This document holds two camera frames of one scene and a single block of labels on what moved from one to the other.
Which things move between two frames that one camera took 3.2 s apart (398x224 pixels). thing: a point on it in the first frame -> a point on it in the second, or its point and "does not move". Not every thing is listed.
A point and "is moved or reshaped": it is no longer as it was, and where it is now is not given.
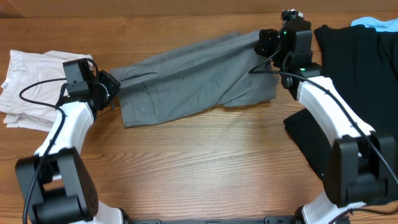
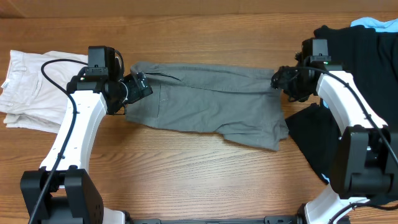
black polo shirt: [363, 64] does not move
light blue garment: [391, 25] does not move
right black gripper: [267, 39] -> [281, 83]
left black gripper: [111, 84] -> [135, 92]
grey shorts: [226, 70] is moved or reshaped
